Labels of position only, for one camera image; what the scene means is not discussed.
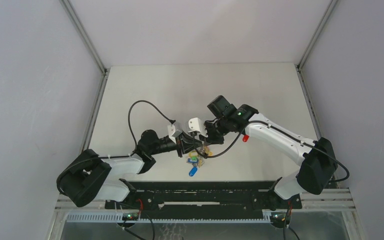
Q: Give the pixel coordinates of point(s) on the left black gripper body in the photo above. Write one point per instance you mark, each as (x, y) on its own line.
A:
(180, 146)

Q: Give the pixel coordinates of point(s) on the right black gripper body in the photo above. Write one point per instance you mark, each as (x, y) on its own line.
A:
(215, 132)

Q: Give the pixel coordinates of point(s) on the red tagged key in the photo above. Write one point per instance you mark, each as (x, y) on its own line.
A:
(245, 138)

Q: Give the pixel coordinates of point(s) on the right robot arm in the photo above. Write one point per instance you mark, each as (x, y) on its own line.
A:
(316, 159)

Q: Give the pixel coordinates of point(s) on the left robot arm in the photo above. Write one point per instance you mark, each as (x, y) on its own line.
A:
(91, 177)

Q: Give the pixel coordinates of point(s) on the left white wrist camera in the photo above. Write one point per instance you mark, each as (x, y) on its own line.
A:
(174, 131)

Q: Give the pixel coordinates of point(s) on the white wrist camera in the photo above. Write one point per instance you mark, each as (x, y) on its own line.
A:
(174, 131)
(196, 125)

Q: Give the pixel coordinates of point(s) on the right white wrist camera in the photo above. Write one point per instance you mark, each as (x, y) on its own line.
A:
(196, 125)

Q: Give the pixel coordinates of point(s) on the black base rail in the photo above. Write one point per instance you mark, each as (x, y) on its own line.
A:
(203, 200)

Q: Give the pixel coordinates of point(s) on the left aluminium frame post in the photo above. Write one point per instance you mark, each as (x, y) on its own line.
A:
(84, 36)

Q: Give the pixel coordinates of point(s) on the aluminium frame post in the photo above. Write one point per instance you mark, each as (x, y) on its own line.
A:
(84, 36)
(317, 33)

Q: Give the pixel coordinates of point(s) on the right aluminium frame post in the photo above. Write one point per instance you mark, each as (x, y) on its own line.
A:
(317, 33)

